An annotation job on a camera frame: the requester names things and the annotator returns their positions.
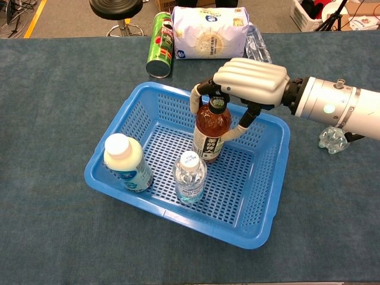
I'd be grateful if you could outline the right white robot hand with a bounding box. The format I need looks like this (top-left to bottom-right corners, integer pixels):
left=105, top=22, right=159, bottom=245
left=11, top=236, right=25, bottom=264
left=189, top=57, right=297, bottom=143

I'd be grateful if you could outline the brown glass bottle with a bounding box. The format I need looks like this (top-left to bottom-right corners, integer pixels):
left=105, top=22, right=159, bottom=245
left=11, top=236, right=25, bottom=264
left=192, top=94, right=232, bottom=164

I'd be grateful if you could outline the red-capped water bottle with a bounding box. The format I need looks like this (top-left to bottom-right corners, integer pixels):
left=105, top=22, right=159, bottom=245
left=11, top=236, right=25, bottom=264
left=318, top=125, right=350, bottom=154

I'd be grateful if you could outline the empty clear plastic bottle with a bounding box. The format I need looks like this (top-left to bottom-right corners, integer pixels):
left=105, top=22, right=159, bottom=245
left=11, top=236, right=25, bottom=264
left=245, top=23, right=273, bottom=64

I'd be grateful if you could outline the clear plastic water bottle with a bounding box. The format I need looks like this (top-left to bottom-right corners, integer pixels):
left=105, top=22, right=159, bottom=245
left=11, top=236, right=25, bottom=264
left=172, top=150, right=208, bottom=204

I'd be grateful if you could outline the white flour bag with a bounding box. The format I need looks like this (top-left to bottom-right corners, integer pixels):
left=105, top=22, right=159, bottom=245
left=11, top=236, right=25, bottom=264
left=171, top=5, right=249, bottom=60

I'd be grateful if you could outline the green Pringles can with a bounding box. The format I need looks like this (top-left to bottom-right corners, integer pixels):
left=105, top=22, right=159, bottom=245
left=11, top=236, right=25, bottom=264
left=145, top=11, right=174, bottom=78

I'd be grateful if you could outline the black tripod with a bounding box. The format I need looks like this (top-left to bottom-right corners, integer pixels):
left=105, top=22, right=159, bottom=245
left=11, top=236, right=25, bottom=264
left=314, top=0, right=349, bottom=32

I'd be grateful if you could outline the brown cardboard box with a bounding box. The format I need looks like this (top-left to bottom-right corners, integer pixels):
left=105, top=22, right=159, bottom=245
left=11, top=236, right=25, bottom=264
left=154, top=0, right=179, bottom=12

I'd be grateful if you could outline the white-lidded jar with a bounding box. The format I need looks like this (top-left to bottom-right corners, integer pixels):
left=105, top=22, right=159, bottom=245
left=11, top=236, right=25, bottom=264
left=103, top=132, right=154, bottom=193

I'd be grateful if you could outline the blue perforated plastic basket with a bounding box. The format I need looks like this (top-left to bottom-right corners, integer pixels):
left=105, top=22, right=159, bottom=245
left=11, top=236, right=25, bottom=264
left=84, top=81, right=291, bottom=249

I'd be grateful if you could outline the black round stool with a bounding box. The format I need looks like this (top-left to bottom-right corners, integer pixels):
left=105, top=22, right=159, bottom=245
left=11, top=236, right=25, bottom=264
left=88, top=0, right=147, bottom=37

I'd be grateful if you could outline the teal felt table cloth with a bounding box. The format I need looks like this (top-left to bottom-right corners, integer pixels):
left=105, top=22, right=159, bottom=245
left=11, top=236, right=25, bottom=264
left=0, top=32, right=380, bottom=285

